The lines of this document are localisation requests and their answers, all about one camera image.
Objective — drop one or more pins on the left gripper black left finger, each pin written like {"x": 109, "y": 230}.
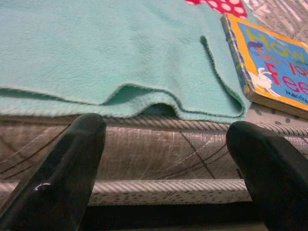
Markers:
{"x": 55, "y": 183}

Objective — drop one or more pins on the grey quilted mattress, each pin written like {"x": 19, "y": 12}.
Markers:
{"x": 154, "y": 154}

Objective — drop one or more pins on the teal blanket with colourful hearts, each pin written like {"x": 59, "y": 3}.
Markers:
{"x": 96, "y": 53}

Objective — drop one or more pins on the blue yellow children's book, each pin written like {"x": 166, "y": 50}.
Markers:
{"x": 272, "y": 65}

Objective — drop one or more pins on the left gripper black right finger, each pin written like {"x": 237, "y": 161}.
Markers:
{"x": 279, "y": 183}

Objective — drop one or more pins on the dark bed base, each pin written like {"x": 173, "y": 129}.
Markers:
{"x": 168, "y": 216}

